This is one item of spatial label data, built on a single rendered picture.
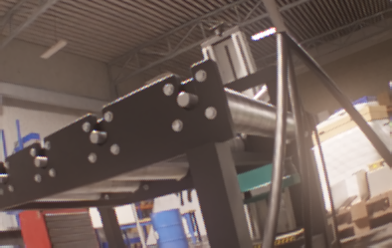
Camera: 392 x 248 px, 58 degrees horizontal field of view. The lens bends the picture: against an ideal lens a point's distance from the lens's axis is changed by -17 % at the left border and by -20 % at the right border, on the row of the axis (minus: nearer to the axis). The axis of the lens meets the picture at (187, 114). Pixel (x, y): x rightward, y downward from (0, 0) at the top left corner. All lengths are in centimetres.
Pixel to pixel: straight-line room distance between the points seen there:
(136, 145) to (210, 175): 24
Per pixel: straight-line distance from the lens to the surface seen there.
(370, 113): 504
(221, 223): 96
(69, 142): 128
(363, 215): 340
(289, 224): 273
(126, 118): 113
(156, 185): 221
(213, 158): 96
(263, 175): 273
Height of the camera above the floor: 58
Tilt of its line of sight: 14 degrees up
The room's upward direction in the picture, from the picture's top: 14 degrees counter-clockwise
